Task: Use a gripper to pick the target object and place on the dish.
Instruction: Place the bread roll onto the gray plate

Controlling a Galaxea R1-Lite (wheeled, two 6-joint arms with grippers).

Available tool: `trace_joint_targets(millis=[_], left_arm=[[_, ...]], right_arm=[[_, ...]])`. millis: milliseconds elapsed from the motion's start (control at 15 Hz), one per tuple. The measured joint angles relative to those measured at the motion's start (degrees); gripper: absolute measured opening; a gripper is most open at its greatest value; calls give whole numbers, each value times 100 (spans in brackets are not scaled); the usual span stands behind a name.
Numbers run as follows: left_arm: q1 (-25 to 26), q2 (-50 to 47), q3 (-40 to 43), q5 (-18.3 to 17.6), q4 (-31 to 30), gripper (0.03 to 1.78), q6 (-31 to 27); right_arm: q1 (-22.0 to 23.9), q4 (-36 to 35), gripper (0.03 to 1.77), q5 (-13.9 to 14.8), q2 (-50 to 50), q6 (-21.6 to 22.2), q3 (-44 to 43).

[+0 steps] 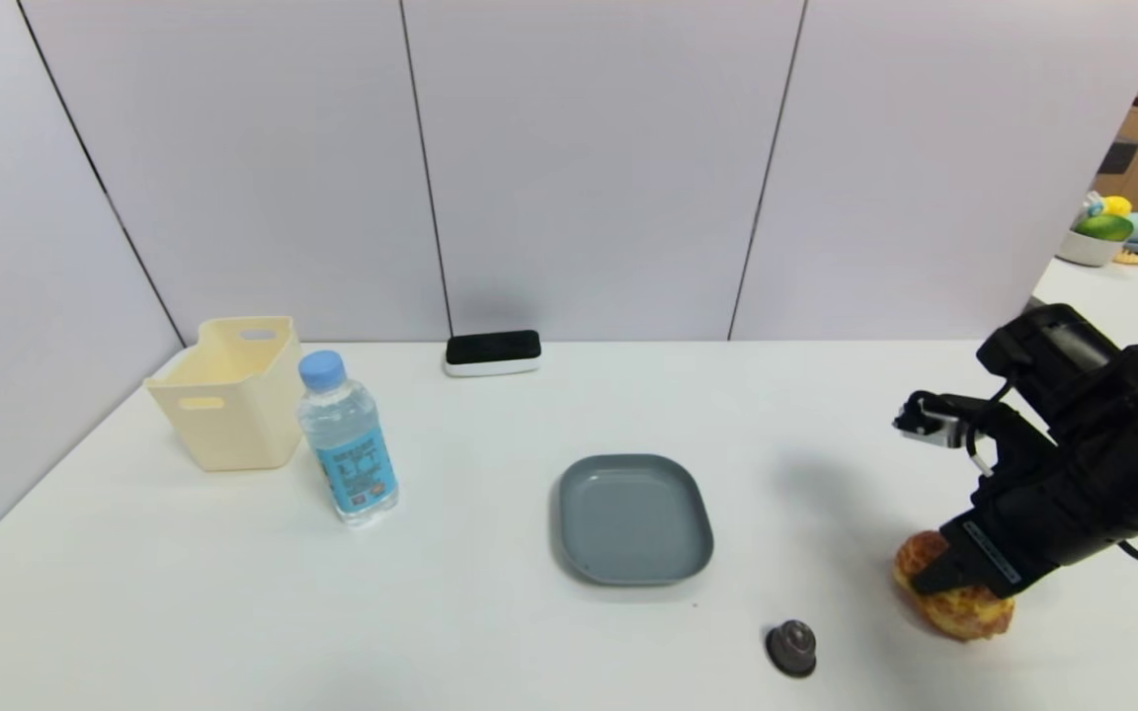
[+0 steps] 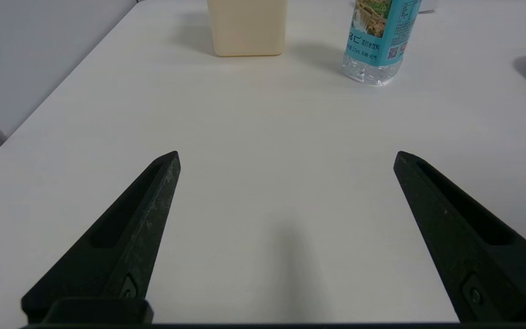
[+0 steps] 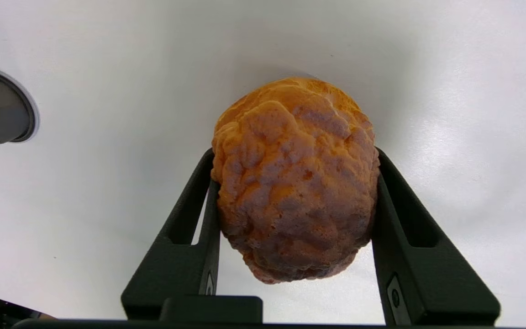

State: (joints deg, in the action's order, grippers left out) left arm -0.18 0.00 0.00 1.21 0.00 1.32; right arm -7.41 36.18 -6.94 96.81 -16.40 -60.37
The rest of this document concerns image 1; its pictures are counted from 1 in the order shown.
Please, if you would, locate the grey square dish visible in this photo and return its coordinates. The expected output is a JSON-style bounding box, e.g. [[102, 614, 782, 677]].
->
[[557, 453, 714, 587]]

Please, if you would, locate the cream puff bread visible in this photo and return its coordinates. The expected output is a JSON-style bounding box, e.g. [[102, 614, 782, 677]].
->
[[892, 530, 1016, 644]]

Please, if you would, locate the cream plastic storage basket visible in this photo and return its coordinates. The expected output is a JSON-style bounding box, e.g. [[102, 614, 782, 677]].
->
[[144, 316, 305, 472]]

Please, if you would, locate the white bowl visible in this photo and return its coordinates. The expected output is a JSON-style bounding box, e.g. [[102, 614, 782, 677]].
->
[[1055, 229, 1128, 269]]

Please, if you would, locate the white side table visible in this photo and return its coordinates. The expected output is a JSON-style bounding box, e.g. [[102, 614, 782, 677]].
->
[[1028, 255, 1138, 349]]

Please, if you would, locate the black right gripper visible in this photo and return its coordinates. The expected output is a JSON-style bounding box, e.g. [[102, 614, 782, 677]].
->
[[911, 444, 1138, 599]]

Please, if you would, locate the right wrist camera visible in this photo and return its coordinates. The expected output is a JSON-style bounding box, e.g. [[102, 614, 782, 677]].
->
[[892, 390, 980, 451]]

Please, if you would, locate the water bottle blue label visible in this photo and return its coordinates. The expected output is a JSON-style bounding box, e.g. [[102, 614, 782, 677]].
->
[[296, 350, 400, 526]]

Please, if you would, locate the dark coffee capsule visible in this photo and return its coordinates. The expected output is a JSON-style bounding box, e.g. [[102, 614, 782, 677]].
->
[[765, 618, 818, 678]]

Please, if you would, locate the black and white device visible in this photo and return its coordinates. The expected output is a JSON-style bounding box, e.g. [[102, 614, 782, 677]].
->
[[444, 330, 542, 378]]

